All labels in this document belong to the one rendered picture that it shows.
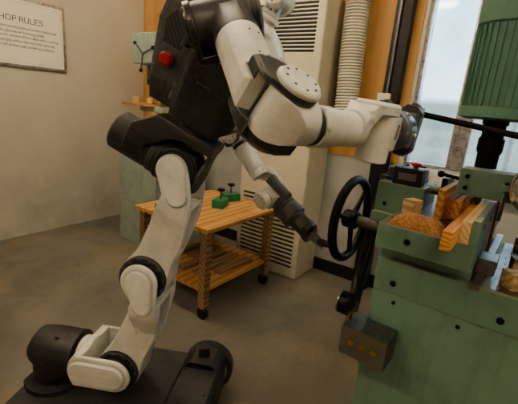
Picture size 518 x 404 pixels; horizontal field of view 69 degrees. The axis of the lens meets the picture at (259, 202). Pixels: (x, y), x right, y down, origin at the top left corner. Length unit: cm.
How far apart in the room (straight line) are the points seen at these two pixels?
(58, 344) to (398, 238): 111
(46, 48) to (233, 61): 278
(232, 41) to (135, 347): 98
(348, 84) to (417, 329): 167
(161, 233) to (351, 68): 167
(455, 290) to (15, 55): 302
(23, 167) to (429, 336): 296
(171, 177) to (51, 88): 244
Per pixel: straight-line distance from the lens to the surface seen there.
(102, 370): 137
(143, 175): 291
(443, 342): 105
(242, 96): 62
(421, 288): 101
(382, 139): 79
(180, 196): 102
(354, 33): 245
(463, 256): 92
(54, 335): 148
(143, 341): 130
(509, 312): 99
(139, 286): 115
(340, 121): 65
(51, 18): 341
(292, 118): 59
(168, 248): 112
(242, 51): 66
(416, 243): 93
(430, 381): 112
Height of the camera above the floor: 115
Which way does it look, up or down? 15 degrees down
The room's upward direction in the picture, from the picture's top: 5 degrees clockwise
